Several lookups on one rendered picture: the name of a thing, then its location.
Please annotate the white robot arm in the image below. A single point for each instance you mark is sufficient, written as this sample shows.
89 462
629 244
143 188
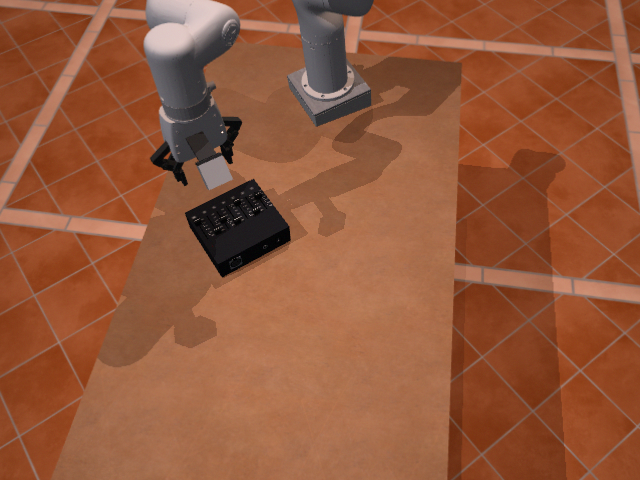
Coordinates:
177 54

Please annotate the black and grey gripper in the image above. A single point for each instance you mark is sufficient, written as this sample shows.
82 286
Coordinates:
175 133

